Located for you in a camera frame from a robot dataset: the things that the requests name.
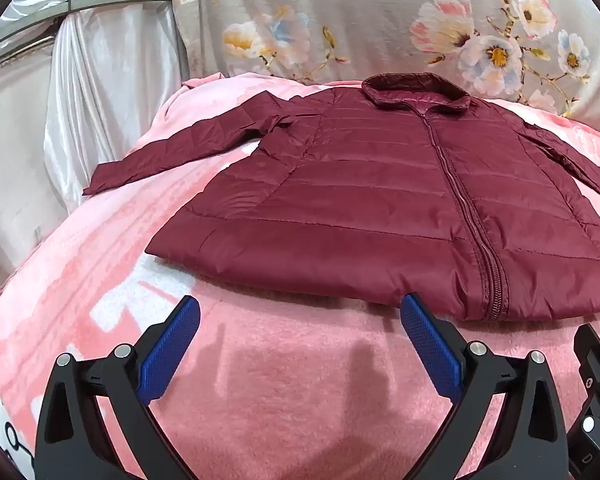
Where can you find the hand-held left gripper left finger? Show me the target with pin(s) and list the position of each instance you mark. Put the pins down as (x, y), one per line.
(172, 345)

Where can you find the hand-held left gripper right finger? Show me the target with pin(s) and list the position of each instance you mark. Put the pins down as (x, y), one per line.
(430, 345)

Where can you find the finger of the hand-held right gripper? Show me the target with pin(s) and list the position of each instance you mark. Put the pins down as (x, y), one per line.
(597, 375)

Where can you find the maroon puffer jacket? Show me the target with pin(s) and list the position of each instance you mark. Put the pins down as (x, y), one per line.
(360, 195)

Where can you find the pink fleece blanket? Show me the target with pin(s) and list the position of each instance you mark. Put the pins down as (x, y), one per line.
(290, 385)

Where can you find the white satin curtain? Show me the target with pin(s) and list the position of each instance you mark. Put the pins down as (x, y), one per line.
(105, 85)

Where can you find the grey floral blanket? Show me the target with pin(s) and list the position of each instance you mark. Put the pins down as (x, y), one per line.
(380, 20)

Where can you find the grey metal rail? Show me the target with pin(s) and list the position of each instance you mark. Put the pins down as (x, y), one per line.
(15, 55)
(120, 1)

